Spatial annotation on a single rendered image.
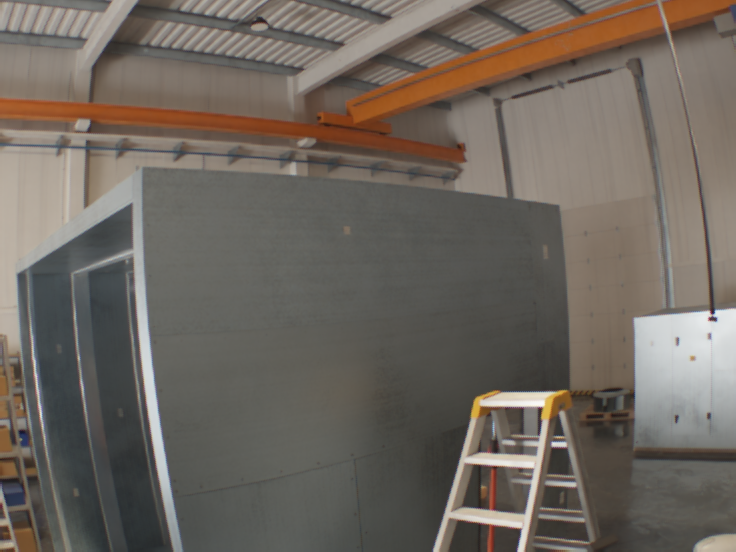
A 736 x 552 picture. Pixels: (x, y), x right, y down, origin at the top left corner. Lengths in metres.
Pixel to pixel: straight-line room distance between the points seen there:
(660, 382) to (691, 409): 0.68
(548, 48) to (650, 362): 5.51
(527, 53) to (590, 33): 1.38
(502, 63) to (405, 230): 8.64
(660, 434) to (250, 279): 7.63
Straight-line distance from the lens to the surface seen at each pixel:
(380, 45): 11.59
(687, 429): 8.89
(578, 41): 10.34
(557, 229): 3.72
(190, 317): 2.03
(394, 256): 2.58
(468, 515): 2.25
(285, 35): 11.81
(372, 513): 2.59
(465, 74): 11.59
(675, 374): 8.78
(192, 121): 11.49
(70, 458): 5.56
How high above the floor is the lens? 2.72
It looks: 5 degrees up
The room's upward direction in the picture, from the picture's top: 4 degrees counter-clockwise
